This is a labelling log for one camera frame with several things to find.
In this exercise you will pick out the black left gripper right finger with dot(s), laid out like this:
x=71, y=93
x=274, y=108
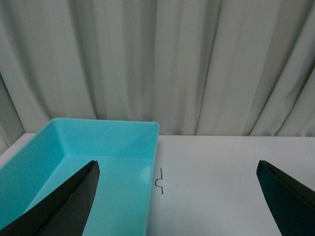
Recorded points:
x=291, y=203

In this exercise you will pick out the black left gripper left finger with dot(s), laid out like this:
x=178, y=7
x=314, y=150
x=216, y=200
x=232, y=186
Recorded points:
x=64, y=212

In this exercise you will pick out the turquoise plastic bin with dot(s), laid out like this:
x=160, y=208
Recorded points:
x=125, y=152

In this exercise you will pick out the white pleated curtain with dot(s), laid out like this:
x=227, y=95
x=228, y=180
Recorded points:
x=196, y=67

